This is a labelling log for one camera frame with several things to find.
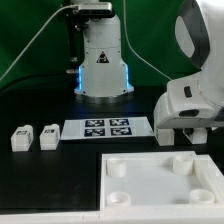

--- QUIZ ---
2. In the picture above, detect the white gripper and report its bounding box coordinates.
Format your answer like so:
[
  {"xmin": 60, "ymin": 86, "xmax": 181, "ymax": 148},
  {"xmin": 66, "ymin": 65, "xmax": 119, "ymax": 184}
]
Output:
[{"xmin": 153, "ymin": 74, "xmax": 224, "ymax": 130}]

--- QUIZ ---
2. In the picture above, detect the white square tabletop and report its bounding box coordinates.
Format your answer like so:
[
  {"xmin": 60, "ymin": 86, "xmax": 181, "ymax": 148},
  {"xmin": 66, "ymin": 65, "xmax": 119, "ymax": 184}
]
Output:
[{"xmin": 100, "ymin": 151, "xmax": 224, "ymax": 210}]

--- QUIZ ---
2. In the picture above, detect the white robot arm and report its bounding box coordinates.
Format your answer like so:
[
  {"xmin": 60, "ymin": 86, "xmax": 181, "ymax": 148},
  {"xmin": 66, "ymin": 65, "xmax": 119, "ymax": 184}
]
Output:
[{"xmin": 75, "ymin": 0, "xmax": 224, "ymax": 129}]

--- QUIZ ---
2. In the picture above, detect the white sheet with tags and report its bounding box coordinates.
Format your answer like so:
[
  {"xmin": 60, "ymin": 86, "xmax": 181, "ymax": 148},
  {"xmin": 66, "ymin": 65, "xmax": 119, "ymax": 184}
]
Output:
[{"xmin": 61, "ymin": 117, "xmax": 153, "ymax": 140}]

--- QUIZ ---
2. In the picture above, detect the grey camera on mount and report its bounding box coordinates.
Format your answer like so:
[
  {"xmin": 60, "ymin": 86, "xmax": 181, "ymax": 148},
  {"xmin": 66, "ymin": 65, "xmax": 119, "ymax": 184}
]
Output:
[{"xmin": 78, "ymin": 2, "xmax": 112, "ymax": 15}]

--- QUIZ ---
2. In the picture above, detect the grey camera cable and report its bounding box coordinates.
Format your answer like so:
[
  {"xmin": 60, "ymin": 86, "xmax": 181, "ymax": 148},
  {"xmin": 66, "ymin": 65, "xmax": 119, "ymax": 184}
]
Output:
[{"xmin": 0, "ymin": 4, "xmax": 80, "ymax": 83}]

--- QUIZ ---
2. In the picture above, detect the black cable on table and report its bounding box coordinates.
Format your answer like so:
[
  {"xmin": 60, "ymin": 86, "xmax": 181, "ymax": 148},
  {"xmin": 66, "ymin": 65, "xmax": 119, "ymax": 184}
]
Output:
[{"xmin": 0, "ymin": 71, "xmax": 75, "ymax": 94}]

